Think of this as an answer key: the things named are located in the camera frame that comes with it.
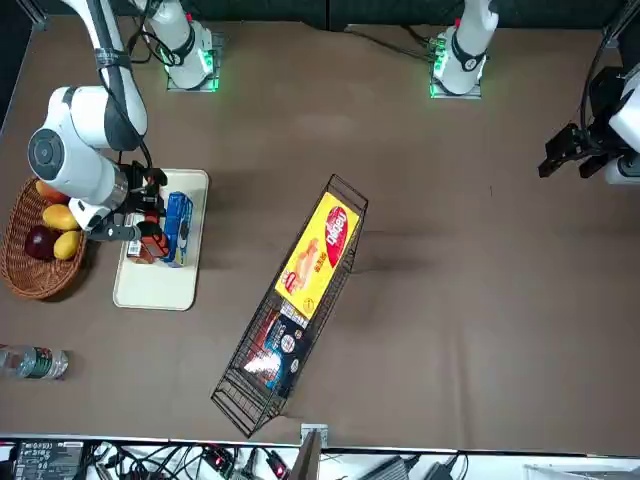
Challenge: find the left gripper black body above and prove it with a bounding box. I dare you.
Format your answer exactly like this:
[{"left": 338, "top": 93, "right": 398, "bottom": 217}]
[{"left": 574, "top": 117, "right": 624, "bottom": 159}]

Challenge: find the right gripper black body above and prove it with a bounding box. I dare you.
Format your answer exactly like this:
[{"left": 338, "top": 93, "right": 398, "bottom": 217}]
[{"left": 121, "top": 162, "right": 167, "bottom": 225}]

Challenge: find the blue Oreo cookie box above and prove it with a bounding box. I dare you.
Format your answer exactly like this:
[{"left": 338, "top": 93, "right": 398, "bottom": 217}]
[{"left": 160, "top": 192, "right": 195, "bottom": 270}]

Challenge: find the cream plastic tray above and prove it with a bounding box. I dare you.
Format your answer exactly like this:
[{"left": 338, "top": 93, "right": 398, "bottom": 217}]
[{"left": 112, "top": 168, "right": 210, "bottom": 312}]

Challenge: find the small yellow mango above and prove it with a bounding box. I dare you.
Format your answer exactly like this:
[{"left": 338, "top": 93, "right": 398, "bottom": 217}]
[{"left": 52, "top": 229, "right": 84, "bottom": 260}]

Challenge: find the long yellow mango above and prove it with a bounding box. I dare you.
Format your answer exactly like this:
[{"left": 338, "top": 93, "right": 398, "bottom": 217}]
[{"left": 42, "top": 203, "right": 81, "bottom": 231}]

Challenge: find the dark red apple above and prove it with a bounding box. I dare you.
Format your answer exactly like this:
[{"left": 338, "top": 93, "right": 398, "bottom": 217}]
[{"left": 24, "top": 224, "right": 60, "bottom": 260}]

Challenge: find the red yellow mango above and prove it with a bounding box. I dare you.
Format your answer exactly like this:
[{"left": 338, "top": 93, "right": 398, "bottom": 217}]
[{"left": 34, "top": 179, "right": 71, "bottom": 205}]

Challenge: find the brown wicker basket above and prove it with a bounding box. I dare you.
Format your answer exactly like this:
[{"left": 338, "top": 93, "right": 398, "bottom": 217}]
[{"left": 0, "top": 175, "right": 94, "bottom": 301}]

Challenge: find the clear water bottle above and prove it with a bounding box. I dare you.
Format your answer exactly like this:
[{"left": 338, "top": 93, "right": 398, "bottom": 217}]
[{"left": 0, "top": 344, "right": 70, "bottom": 381}]

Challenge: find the green connector board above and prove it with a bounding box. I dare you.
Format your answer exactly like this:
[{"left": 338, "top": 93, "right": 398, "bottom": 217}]
[{"left": 424, "top": 37, "right": 449, "bottom": 64}]

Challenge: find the yellow cake snack box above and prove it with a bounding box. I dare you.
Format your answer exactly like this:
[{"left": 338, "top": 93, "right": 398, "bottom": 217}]
[{"left": 274, "top": 191, "right": 360, "bottom": 321}]

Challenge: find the dark blue snack box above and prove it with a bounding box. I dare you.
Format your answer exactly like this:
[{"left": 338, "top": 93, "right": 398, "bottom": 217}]
[{"left": 243, "top": 299, "right": 315, "bottom": 399}]

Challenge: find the black dongle red light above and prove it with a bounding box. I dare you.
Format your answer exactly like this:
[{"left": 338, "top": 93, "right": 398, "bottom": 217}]
[
  {"left": 206, "top": 446, "right": 235, "bottom": 475},
  {"left": 268, "top": 451, "right": 292, "bottom": 480}
]

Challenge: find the black power plug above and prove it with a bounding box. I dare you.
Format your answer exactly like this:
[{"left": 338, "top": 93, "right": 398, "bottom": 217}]
[{"left": 422, "top": 452, "right": 469, "bottom": 480}]

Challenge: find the grey power adapter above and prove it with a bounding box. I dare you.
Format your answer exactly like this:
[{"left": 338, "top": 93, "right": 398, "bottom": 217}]
[{"left": 357, "top": 453, "right": 421, "bottom": 480}]

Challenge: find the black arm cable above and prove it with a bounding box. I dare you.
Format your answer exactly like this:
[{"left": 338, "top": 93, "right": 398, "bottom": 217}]
[
  {"left": 82, "top": 0, "right": 154, "bottom": 171},
  {"left": 579, "top": 0, "right": 632, "bottom": 131}
]

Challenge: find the black base power cable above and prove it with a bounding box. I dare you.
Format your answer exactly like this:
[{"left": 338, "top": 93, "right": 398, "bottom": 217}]
[{"left": 344, "top": 24, "right": 436, "bottom": 61}]

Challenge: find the black wire shelf rack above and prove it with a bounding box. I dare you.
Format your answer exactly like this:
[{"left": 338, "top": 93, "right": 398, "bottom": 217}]
[{"left": 209, "top": 173, "right": 370, "bottom": 440}]

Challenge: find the aluminium frame post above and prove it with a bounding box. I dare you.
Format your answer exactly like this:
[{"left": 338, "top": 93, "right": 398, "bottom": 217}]
[{"left": 289, "top": 423, "right": 330, "bottom": 480}]

